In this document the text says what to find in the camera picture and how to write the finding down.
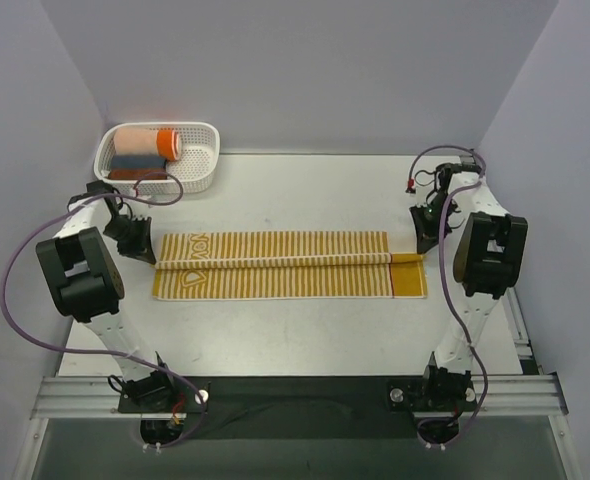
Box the yellow white striped towel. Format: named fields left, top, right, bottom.
left=152, top=231, right=428, bottom=301

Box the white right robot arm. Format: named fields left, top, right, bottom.
left=406, top=162, right=528, bottom=413

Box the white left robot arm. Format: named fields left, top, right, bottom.
left=36, top=181, right=177, bottom=412

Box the brown rolled towel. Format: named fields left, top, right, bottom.
left=108, top=167, right=168, bottom=181

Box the blue grey rolled towel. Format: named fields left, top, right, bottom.
left=110, top=155, right=167, bottom=170

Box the white perforated plastic basket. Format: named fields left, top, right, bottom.
left=93, top=122, right=220, bottom=195

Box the peach orange rolled towel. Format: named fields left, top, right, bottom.
left=113, top=127, right=183, bottom=162

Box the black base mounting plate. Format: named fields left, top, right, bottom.
left=118, top=376, right=477, bottom=441

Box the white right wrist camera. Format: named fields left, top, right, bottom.
left=406, top=179, right=416, bottom=195

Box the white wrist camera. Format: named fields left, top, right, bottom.
left=406, top=179, right=416, bottom=195
left=131, top=195, right=155, bottom=206

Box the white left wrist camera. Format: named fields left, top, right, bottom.
left=131, top=195, right=155, bottom=206

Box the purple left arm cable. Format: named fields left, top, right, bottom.
left=0, top=173, right=210, bottom=448

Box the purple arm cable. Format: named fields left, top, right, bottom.
left=0, top=173, right=210, bottom=448
left=405, top=144, right=490, bottom=446

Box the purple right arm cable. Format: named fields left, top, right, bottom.
left=405, top=144, right=490, bottom=446

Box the aluminium right side rail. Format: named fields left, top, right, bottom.
left=453, top=172, right=528, bottom=374

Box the aluminium rail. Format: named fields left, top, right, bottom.
left=31, top=375, right=568, bottom=419
left=453, top=172, right=528, bottom=374

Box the aluminium front rail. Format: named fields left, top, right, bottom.
left=31, top=375, right=568, bottom=419

